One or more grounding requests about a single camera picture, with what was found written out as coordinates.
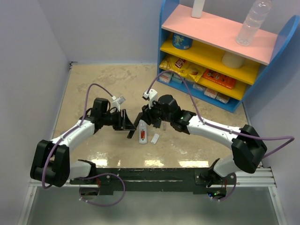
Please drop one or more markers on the orange snack box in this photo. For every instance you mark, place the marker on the orange snack box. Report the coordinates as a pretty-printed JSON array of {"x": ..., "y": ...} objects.
[{"x": 219, "y": 78}]

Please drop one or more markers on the small white box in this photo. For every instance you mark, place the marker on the small white box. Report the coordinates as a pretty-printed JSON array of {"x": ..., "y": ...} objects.
[
  {"x": 210, "y": 93},
  {"x": 177, "y": 78},
  {"x": 199, "y": 87},
  {"x": 166, "y": 76},
  {"x": 222, "y": 98}
]

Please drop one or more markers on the yellow Lays chips bag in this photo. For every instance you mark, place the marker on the yellow Lays chips bag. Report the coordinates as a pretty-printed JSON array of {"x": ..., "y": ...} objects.
[{"x": 182, "y": 67}]

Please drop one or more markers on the white battery cover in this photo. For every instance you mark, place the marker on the white battery cover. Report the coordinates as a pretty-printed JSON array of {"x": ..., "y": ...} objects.
[{"x": 155, "y": 138}]

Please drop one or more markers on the blue snack can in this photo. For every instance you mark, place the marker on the blue snack can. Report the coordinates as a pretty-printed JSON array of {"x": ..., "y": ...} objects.
[{"x": 181, "y": 42}]

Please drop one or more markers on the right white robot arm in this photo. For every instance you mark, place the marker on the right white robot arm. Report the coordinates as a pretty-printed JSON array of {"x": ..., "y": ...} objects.
[{"x": 247, "y": 149}]

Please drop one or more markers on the clear plastic water bottle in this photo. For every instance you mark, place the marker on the clear plastic water bottle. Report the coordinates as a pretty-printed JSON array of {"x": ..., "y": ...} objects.
[{"x": 254, "y": 19}]

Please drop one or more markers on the small white box leftmost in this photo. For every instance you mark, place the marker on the small white box leftmost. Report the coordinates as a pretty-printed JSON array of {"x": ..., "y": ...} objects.
[{"x": 166, "y": 76}]

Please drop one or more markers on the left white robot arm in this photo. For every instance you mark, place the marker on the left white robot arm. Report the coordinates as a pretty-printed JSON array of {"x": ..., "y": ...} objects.
[{"x": 51, "y": 163}]

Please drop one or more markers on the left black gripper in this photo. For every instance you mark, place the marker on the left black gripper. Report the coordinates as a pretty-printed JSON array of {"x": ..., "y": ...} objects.
[{"x": 123, "y": 123}]

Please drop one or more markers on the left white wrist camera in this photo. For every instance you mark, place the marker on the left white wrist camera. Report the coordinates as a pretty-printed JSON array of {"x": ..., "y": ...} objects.
[{"x": 118, "y": 102}]

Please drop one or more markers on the white remote control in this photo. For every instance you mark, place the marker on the white remote control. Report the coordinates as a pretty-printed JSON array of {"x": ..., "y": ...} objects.
[{"x": 143, "y": 126}]

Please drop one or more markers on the white paper roll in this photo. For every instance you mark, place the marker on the white paper roll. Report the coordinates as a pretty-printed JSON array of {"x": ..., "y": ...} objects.
[{"x": 232, "y": 60}]

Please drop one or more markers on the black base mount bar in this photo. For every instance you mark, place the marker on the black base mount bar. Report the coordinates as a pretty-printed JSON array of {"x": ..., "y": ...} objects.
[{"x": 155, "y": 180}]

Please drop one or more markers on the blue shelf unit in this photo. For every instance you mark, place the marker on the blue shelf unit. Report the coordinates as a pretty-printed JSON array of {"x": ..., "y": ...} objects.
[{"x": 213, "y": 35}]

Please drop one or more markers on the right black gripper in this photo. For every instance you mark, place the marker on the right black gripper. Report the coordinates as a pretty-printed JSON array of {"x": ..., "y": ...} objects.
[{"x": 147, "y": 114}]

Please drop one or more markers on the white bottle on shelf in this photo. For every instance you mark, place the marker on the white bottle on shelf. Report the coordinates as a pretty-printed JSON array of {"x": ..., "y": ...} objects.
[{"x": 197, "y": 8}]

